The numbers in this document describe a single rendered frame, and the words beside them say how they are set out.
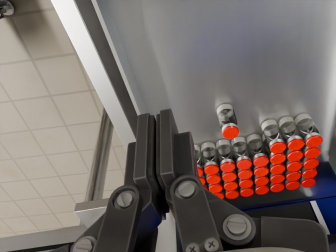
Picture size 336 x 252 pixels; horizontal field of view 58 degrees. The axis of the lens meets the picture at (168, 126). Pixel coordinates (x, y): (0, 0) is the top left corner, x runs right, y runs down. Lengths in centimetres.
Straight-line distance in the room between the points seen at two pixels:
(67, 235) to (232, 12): 58
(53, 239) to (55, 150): 114
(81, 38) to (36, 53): 111
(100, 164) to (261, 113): 56
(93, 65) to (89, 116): 125
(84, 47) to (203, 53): 14
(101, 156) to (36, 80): 74
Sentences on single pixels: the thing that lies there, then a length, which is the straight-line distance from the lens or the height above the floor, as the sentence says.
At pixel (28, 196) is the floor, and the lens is 228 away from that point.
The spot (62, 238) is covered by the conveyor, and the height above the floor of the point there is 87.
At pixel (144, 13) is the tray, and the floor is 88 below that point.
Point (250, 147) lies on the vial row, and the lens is 44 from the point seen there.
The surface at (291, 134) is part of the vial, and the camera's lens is 42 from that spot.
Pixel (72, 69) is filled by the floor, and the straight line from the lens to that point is 146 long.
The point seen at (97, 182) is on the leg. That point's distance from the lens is 85.
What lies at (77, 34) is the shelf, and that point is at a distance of 36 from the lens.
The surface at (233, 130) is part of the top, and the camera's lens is 38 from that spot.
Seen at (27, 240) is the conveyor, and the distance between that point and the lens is 79.
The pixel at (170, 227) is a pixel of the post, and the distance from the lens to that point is 53.
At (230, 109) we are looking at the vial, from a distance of 40.
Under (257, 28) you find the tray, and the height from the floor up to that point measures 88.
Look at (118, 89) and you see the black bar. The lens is 37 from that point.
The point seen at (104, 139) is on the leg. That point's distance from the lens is 95.
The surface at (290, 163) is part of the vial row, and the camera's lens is 45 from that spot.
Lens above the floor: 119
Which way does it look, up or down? 47 degrees down
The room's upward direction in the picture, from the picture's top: 178 degrees clockwise
